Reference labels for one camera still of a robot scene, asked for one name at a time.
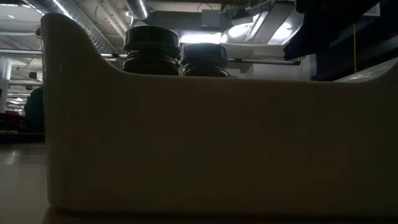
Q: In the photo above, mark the green-lid spice jar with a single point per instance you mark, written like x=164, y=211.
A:
x=205, y=59
x=151, y=46

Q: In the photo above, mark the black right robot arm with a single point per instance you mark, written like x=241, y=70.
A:
x=326, y=25

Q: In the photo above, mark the white plastic bin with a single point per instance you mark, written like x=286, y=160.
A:
x=186, y=140

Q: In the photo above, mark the person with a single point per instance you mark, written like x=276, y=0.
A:
x=34, y=109

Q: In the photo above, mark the black ceiling-hung device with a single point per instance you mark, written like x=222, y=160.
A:
x=38, y=31

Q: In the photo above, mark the silver ventilation duct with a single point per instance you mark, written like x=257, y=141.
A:
x=136, y=7
x=77, y=15

